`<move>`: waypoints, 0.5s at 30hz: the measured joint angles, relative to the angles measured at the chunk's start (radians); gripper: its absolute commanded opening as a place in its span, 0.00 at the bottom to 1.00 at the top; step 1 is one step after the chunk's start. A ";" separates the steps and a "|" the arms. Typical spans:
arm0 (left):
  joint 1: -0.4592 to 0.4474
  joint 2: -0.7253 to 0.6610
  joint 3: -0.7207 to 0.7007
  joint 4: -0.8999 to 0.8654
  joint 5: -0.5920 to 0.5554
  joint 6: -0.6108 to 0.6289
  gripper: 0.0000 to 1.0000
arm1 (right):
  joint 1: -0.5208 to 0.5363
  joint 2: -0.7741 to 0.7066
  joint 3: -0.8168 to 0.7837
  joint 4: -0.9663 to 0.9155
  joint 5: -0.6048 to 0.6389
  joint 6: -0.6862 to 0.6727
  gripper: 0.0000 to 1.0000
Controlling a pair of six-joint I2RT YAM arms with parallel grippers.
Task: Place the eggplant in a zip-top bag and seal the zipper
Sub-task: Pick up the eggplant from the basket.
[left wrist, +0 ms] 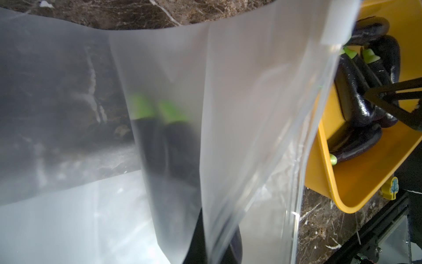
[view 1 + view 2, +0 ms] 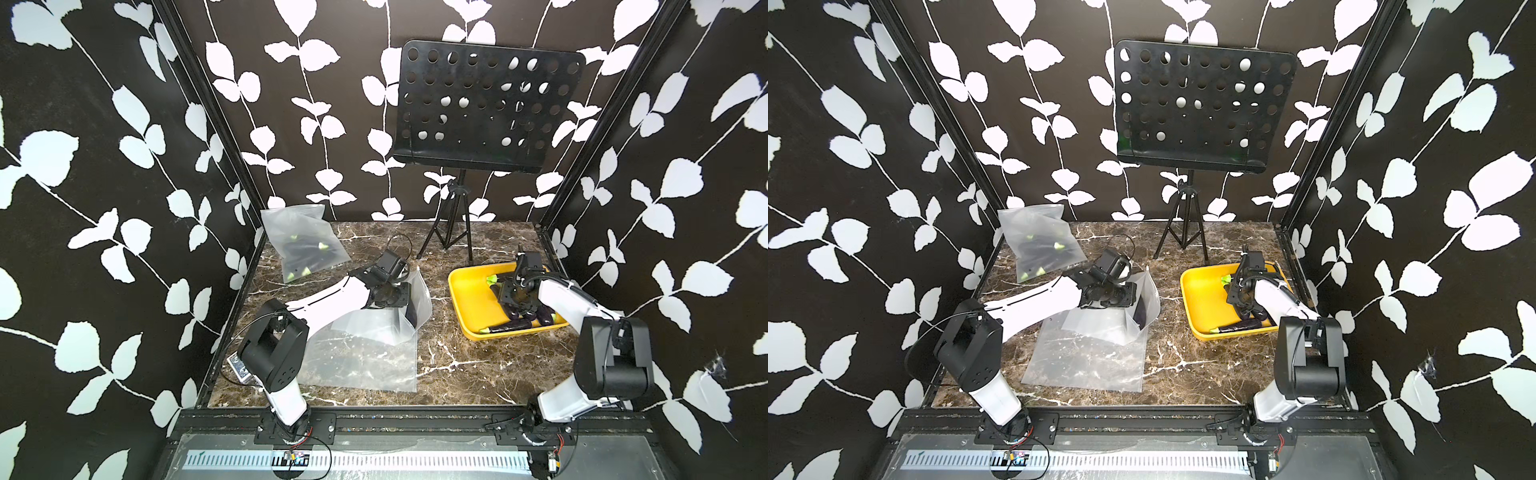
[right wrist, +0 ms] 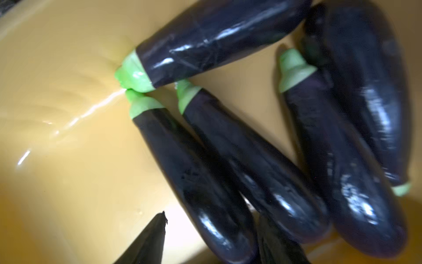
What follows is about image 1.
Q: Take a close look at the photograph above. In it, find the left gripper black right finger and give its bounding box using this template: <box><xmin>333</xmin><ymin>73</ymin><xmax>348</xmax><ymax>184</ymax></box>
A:
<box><xmin>364</xmin><ymin>77</ymin><xmax>422</xmax><ymax>132</ymax></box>

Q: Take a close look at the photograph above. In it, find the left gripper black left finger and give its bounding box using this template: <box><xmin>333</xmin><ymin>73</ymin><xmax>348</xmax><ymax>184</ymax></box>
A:
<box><xmin>183</xmin><ymin>210</ymin><xmax>243</xmax><ymax>264</ymax></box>

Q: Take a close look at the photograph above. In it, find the stack of clear zip-top bags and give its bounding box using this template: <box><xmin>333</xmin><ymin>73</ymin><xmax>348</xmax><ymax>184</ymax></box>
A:
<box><xmin>1</xmin><ymin>171</ymin><xmax>168</xmax><ymax>264</ymax></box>

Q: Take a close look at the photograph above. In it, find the yellow plastic tray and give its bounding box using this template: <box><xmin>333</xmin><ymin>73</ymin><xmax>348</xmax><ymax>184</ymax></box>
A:
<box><xmin>304</xmin><ymin>1</ymin><xmax>422</xmax><ymax>213</ymax></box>

